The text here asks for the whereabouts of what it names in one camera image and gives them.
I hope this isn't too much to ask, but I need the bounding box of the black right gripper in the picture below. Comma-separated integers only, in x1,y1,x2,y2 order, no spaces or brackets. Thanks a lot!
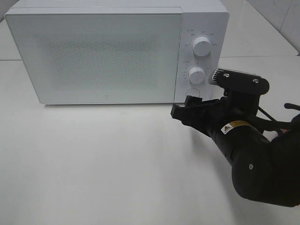
170,95,234,134

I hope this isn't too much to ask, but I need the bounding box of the round white door button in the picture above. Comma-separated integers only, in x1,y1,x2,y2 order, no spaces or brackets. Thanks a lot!
185,88,200,98

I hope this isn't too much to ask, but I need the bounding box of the white microwave door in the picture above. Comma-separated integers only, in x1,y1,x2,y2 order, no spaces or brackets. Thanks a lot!
6,12,182,105

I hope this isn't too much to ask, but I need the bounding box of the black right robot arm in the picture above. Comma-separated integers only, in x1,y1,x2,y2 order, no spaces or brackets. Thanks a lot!
171,96,300,207

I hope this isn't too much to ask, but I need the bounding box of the lower white timer knob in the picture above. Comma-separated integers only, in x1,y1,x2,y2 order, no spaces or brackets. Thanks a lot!
188,67,205,84

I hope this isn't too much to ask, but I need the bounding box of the upper white power knob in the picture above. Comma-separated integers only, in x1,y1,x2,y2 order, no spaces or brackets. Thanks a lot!
192,35,212,57

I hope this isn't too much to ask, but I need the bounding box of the white microwave oven body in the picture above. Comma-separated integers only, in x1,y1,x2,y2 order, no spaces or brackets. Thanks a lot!
5,0,229,105

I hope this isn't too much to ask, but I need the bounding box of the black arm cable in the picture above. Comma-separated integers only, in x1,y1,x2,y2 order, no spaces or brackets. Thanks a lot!
257,103,298,141

